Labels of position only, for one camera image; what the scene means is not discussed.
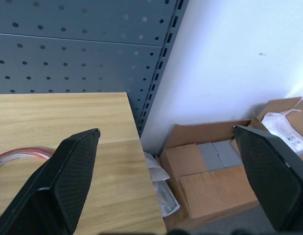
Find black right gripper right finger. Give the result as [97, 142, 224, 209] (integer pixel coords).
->
[232, 125, 303, 233]

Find large open cardboard box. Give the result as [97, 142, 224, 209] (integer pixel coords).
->
[159, 119, 261, 221]

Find small open cardboard box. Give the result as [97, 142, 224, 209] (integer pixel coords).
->
[250, 96, 303, 165]

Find clear plastic packaging bag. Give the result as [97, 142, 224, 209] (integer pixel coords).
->
[143, 151, 180, 218]

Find red and white tape roll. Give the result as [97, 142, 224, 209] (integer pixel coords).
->
[0, 146, 54, 175]

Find white plastic bag with label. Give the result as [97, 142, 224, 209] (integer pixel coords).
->
[261, 109, 303, 156]

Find grey pegboard shelf panel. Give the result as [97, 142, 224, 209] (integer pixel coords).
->
[0, 0, 190, 138]

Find grey flat panels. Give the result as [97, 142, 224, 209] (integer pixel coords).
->
[198, 139, 244, 172]

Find wood-grain board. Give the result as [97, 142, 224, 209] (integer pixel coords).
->
[179, 164, 260, 220]

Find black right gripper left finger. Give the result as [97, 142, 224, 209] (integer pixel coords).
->
[0, 128, 101, 235]

